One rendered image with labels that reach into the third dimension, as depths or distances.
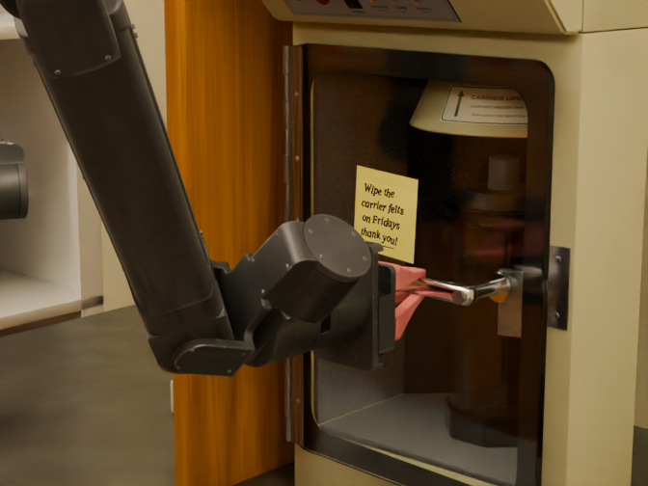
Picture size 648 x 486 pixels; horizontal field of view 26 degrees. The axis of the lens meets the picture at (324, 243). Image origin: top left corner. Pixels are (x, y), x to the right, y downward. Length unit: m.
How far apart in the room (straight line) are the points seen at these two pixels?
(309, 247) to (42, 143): 1.43
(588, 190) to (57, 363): 0.92
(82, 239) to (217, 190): 0.94
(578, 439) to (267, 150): 0.43
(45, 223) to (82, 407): 0.74
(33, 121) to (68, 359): 0.61
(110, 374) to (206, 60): 0.61
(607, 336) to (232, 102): 0.42
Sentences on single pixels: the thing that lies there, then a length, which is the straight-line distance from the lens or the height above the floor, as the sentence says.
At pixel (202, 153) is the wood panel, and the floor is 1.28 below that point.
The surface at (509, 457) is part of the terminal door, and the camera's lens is 1.22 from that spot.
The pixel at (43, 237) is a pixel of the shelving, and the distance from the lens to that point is 2.41.
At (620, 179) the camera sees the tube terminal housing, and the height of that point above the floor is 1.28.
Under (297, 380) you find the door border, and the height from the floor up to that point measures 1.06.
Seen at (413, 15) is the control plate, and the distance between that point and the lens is 1.20.
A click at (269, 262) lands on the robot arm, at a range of 1.00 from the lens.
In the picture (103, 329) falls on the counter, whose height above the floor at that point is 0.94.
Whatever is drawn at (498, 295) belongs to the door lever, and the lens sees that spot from 1.18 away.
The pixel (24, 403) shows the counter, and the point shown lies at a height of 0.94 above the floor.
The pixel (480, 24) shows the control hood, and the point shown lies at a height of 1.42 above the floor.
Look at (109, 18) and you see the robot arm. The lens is 0.72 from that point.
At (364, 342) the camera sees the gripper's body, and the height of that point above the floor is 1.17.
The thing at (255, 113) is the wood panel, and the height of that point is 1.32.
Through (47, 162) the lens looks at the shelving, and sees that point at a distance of 2.37.
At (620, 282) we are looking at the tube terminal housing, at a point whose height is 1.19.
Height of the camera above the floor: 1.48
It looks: 12 degrees down
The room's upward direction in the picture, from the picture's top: straight up
